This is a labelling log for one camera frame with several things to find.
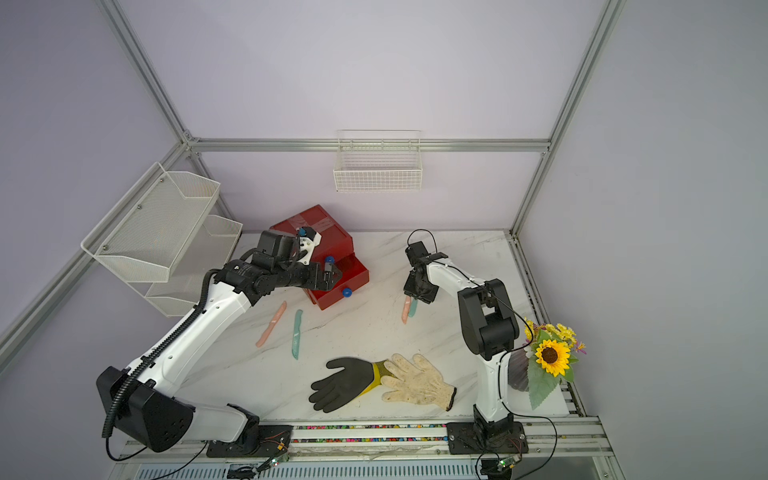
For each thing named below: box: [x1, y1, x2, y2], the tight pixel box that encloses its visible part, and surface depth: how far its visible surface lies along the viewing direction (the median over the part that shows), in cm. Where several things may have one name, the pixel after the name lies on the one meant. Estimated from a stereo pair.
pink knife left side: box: [256, 301, 287, 347], surface depth 95 cm
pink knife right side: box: [401, 296, 411, 325], surface depth 100 cm
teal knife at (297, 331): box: [292, 309, 303, 360], surface depth 95 cm
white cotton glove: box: [381, 353, 457, 411], surface depth 84 cm
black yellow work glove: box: [308, 358, 388, 413], surface depth 83 cm
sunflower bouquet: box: [522, 318, 587, 411], surface depth 63 cm
